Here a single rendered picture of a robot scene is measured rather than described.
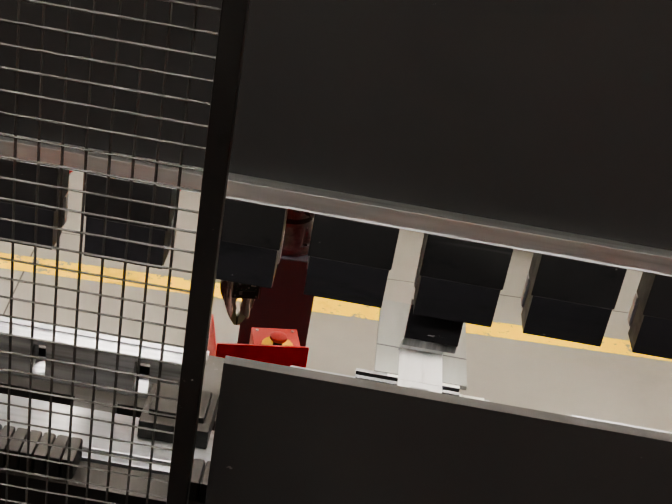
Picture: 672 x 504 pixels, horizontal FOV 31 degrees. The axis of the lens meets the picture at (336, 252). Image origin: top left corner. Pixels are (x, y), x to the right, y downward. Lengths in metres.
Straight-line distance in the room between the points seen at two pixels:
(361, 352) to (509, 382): 0.51
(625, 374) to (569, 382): 0.24
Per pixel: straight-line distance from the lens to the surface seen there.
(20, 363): 2.40
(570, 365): 4.36
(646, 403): 4.30
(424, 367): 2.35
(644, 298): 2.21
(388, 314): 2.49
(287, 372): 1.68
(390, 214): 1.85
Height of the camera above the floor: 2.32
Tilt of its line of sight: 30 degrees down
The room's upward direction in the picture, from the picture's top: 10 degrees clockwise
